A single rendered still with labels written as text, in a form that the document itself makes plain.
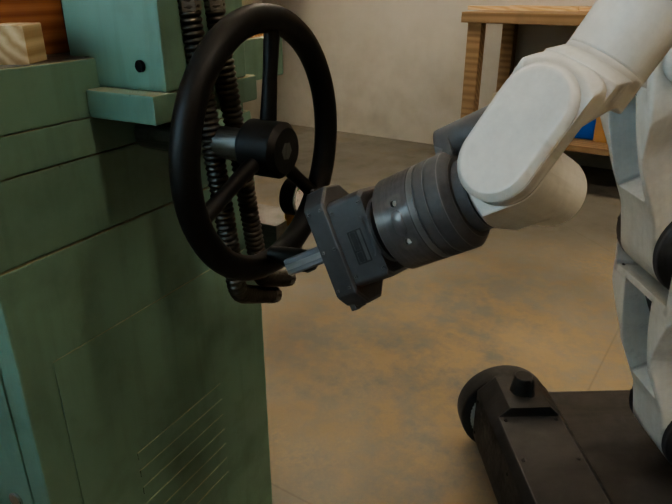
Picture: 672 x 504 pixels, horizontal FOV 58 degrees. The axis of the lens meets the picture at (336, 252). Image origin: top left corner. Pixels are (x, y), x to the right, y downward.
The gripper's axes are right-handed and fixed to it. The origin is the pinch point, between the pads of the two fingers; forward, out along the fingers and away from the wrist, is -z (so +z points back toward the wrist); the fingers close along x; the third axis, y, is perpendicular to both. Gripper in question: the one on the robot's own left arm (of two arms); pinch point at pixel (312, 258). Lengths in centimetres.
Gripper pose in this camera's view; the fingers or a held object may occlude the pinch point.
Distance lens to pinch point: 63.0
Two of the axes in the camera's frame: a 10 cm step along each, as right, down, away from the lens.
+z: 7.6, -3.0, -5.7
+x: -3.6, -9.3, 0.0
